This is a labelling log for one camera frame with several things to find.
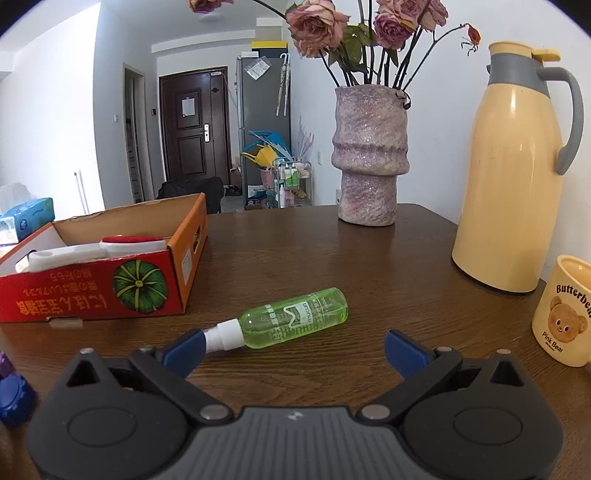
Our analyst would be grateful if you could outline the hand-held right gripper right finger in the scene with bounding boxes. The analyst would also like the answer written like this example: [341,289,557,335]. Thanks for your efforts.
[356,329,526,425]

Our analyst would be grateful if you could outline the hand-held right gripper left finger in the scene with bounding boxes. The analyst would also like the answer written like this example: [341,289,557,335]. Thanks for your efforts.
[65,329,234,426]

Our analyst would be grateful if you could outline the green spray bottle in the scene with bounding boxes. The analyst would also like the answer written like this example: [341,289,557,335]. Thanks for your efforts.
[203,287,350,354]

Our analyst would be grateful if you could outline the orange-rimmed cardboard box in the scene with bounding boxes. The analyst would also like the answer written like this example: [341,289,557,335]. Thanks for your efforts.
[0,192,209,324]

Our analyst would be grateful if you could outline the white and red lint brush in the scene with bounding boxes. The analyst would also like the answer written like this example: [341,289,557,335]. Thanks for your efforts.
[28,235,167,273]

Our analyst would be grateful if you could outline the cream bear mug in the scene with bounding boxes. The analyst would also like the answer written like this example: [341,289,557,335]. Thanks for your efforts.
[531,254,591,368]

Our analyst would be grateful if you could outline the blue ridged cap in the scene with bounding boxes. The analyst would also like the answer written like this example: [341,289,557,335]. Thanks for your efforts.
[0,373,37,426]

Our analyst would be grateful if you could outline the pink textured vase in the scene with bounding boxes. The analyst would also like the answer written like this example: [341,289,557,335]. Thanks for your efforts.
[331,85,411,227]

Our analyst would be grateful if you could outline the yellow dustpan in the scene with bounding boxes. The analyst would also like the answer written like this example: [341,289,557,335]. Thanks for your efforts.
[243,145,278,168]

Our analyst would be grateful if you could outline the yellow thermos jug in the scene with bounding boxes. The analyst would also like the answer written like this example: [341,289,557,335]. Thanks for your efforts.
[451,41,585,294]

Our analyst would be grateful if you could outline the blue tissue pack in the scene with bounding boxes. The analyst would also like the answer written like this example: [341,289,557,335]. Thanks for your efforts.
[0,182,55,246]

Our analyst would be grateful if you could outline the dark brown door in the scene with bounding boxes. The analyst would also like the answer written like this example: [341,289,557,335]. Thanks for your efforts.
[159,66,231,184]

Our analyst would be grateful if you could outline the grey refrigerator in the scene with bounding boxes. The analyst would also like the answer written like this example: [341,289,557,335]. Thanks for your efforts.
[236,52,292,195]

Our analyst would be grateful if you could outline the white hanging umbrella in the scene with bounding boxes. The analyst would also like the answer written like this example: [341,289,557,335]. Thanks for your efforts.
[276,52,292,116]

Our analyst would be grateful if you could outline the dried pink roses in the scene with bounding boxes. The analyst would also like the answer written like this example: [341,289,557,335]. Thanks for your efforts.
[187,0,484,89]

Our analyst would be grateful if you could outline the white mop handle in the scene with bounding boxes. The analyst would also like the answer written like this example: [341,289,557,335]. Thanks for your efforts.
[73,171,90,214]

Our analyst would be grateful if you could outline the metal wire rack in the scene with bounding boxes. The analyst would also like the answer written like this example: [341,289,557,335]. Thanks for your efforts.
[273,157,314,209]

